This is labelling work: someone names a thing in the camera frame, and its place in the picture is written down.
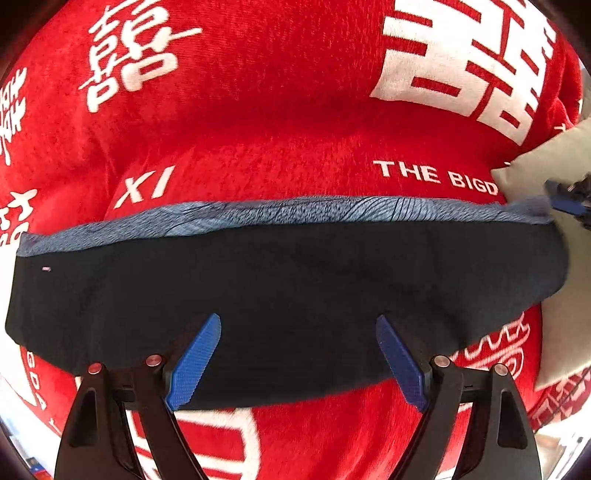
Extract red blanket with white characters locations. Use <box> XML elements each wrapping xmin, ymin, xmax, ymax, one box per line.
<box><xmin>1</xmin><ymin>1</ymin><xmax>583</xmax><ymax>479</ymax></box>

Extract black pants with grey waistband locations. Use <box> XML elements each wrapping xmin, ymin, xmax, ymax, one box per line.
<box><xmin>6</xmin><ymin>197</ymin><xmax>568</xmax><ymax>409</ymax></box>

